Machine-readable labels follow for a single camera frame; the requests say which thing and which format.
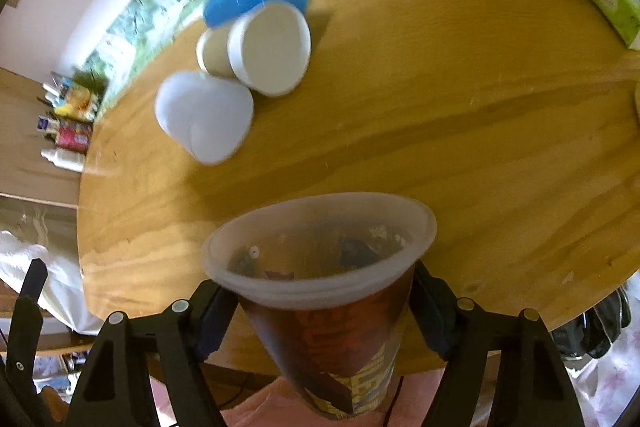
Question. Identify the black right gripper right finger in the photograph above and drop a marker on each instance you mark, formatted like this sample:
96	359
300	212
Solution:
533	387

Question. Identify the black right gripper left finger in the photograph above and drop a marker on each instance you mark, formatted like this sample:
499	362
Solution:
115	388

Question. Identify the brown cup with clear lid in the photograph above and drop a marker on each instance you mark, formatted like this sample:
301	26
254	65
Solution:
325	280

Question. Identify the white plastic cup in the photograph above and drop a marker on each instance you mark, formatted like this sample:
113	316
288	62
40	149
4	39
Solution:
208	116

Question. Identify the tan paper cup white lid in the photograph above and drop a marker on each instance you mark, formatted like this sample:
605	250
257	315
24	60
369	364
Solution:
267	49

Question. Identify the white spray bottle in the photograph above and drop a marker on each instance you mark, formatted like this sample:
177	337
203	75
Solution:
65	159

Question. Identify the red pen holder can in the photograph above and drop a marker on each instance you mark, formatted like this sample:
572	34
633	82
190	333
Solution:
68	134

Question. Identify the yellow pen holder can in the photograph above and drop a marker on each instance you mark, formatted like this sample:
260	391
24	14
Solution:
70	100

